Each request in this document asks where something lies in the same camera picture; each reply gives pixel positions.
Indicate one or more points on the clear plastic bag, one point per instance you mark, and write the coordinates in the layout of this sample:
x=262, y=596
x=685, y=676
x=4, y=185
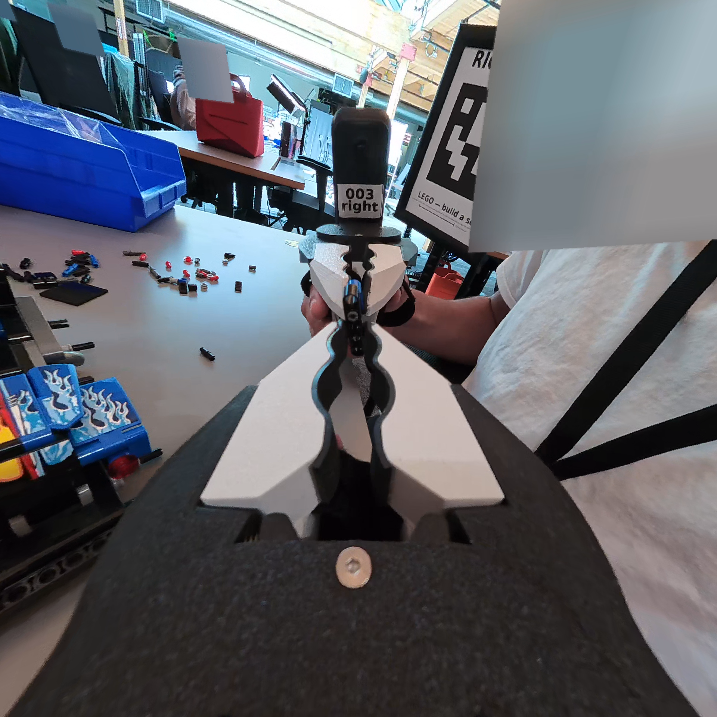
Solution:
x=78, y=126

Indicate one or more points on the black light panel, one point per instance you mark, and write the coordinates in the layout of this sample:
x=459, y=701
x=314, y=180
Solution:
x=287, y=92

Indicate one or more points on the black high-back office chair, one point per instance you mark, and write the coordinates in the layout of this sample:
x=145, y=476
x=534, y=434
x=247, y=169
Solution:
x=73, y=84

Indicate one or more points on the red tote bag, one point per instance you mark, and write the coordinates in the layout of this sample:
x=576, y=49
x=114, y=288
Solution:
x=229, y=123

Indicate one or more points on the black framed tag sign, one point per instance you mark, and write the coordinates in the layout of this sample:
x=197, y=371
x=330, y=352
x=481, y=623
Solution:
x=448, y=140

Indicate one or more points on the orange bucket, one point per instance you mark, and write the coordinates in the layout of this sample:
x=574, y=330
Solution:
x=445, y=283

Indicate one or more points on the scattered small lego pieces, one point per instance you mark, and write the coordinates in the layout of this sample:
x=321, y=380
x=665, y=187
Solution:
x=190, y=274

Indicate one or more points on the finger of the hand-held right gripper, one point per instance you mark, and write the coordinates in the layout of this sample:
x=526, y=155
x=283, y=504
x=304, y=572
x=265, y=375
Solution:
x=384, y=274
x=330, y=274

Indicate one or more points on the black office chair with armrests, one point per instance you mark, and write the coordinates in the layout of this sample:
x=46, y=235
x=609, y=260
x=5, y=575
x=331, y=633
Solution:
x=311, y=196

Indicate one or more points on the person's right hand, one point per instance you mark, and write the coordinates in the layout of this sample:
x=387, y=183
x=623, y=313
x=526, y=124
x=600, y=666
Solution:
x=316, y=315

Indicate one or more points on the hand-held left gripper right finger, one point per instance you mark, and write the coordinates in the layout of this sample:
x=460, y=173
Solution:
x=437, y=437

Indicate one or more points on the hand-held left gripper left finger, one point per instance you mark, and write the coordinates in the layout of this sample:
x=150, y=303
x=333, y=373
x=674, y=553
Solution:
x=269, y=437

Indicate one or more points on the dark green jacket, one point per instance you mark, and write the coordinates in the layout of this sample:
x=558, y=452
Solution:
x=120, y=89

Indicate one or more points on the lego vehicle with flame panels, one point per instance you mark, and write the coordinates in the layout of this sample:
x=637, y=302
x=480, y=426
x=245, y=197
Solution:
x=61, y=403

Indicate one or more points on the wooden background table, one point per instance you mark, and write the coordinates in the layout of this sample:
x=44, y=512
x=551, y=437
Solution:
x=224, y=162

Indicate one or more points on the black lego connector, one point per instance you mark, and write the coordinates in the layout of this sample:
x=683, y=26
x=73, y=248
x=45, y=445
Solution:
x=355, y=322

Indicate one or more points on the blue plastic bin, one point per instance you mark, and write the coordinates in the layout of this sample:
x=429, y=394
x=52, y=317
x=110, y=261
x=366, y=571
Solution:
x=84, y=179

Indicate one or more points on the black flat lego plate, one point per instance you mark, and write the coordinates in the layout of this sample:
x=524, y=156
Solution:
x=73, y=293

